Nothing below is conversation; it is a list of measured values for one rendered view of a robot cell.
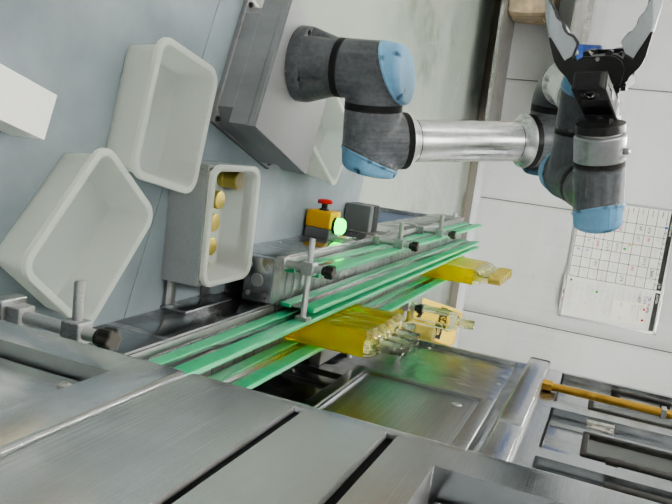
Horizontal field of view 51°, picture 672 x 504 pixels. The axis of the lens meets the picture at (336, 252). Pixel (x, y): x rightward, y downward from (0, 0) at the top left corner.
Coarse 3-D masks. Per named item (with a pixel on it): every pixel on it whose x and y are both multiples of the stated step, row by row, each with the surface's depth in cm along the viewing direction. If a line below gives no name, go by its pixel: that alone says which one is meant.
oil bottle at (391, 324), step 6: (342, 312) 159; (348, 312) 160; (354, 312) 160; (360, 312) 161; (360, 318) 157; (366, 318) 156; (372, 318) 157; (378, 318) 158; (384, 318) 158; (384, 324) 155; (390, 324) 155; (396, 324) 157; (390, 330) 154; (396, 330) 155
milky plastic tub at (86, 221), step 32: (64, 160) 100; (96, 160) 97; (64, 192) 96; (96, 192) 109; (128, 192) 107; (32, 224) 94; (64, 224) 104; (96, 224) 110; (128, 224) 111; (0, 256) 92; (32, 256) 90; (64, 256) 105; (96, 256) 108; (128, 256) 107; (32, 288) 96; (64, 288) 105; (96, 288) 105
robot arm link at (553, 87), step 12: (552, 72) 141; (540, 84) 146; (552, 84) 131; (564, 84) 112; (540, 96) 148; (552, 96) 130; (564, 96) 112; (564, 108) 112; (576, 108) 111; (564, 120) 112; (576, 120) 111; (564, 132) 113
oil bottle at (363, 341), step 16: (320, 320) 149; (336, 320) 150; (288, 336) 151; (304, 336) 149; (320, 336) 148; (336, 336) 146; (352, 336) 145; (368, 336) 144; (352, 352) 145; (368, 352) 144
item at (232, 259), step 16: (256, 176) 137; (208, 192) 123; (224, 192) 140; (240, 192) 139; (256, 192) 138; (208, 208) 123; (224, 208) 140; (240, 208) 139; (256, 208) 139; (208, 224) 124; (224, 224) 140; (240, 224) 139; (208, 240) 124; (224, 240) 141; (240, 240) 140; (208, 256) 139; (224, 256) 141; (240, 256) 140; (208, 272) 133; (224, 272) 136; (240, 272) 139
